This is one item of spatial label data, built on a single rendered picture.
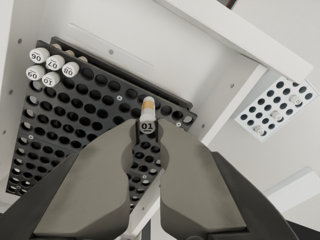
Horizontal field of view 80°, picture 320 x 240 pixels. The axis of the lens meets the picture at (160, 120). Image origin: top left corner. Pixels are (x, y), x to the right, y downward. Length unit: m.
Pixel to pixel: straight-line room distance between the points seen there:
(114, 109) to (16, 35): 0.12
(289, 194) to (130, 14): 0.54
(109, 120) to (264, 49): 0.17
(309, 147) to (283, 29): 0.27
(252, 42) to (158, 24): 0.12
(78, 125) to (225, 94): 0.18
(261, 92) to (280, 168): 0.24
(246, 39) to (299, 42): 0.24
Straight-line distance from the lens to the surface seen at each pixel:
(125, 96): 0.21
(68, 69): 0.20
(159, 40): 0.26
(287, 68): 0.21
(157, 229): 0.41
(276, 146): 0.50
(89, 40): 0.26
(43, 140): 0.27
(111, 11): 0.26
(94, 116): 0.23
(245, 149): 0.47
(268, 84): 0.37
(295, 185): 0.59
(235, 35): 0.18
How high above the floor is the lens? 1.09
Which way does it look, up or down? 61 degrees down
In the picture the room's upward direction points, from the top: 176 degrees clockwise
